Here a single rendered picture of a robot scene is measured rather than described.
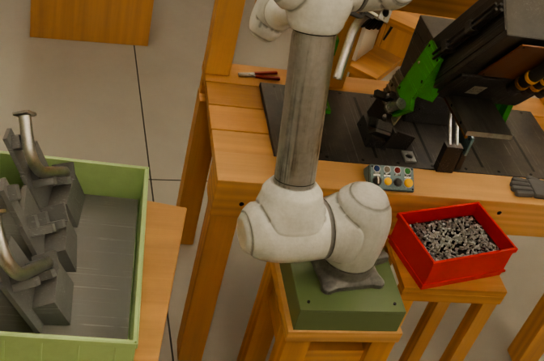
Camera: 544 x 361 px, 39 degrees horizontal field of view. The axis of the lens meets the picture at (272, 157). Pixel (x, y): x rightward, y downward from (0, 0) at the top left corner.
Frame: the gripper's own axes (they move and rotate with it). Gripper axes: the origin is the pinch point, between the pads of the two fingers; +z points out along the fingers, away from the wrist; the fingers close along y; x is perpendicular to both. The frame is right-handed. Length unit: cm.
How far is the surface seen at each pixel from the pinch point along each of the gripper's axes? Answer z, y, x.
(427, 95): 28.0, -17.4, -4.4
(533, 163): 81, -22, -8
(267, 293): -8, -93, -13
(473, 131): 35.1, -24.7, -22.6
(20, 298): -80, -106, -29
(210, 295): -1, -106, 29
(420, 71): 22.8, -11.4, -3.0
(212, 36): -28, -23, 48
